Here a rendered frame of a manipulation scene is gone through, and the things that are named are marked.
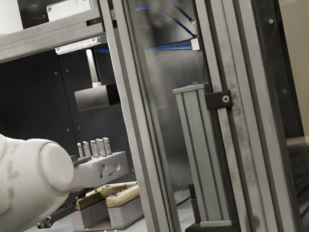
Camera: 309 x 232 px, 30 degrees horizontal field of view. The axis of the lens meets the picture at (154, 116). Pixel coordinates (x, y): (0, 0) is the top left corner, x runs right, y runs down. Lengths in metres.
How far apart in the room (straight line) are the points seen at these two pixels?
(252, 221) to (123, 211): 0.33
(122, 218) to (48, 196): 0.43
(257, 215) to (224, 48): 0.27
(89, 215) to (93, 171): 0.15
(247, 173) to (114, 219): 0.37
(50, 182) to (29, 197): 0.03
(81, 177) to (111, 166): 0.07
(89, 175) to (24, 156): 0.39
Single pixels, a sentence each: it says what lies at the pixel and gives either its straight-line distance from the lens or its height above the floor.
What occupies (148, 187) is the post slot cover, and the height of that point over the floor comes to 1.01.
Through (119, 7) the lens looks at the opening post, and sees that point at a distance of 0.99.
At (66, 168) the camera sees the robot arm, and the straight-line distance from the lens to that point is 0.80.
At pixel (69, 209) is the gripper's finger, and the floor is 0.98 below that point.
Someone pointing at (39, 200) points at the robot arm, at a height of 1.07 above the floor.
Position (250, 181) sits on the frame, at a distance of 0.93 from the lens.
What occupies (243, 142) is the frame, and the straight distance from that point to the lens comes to 0.92.
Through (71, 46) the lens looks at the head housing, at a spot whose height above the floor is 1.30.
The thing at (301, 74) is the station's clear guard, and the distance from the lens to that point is 0.90.
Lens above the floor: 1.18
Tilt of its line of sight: 3 degrees down
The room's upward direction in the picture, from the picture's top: 12 degrees counter-clockwise
